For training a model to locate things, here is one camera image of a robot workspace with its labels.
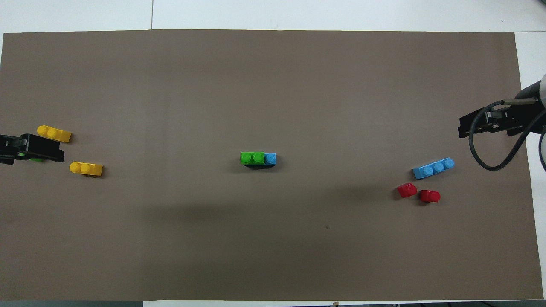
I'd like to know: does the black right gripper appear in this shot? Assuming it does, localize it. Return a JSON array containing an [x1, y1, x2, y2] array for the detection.
[[459, 102, 546, 138]]

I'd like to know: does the yellow two-stud toy block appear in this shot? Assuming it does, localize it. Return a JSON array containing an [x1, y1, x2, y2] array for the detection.
[[70, 162, 104, 177], [37, 125, 72, 143]]

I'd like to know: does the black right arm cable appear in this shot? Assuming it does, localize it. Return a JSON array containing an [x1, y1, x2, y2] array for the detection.
[[468, 98, 546, 171]]

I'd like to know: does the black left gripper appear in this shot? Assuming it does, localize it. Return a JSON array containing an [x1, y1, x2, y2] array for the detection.
[[0, 134, 65, 165]]

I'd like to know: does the blue three-stud toy block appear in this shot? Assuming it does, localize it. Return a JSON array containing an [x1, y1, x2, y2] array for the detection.
[[412, 157, 455, 180], [243, 153, 277, 170]]

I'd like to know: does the brown paper table mat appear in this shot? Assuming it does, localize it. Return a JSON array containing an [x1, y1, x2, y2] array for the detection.
[[0, 29, 544, 301]]

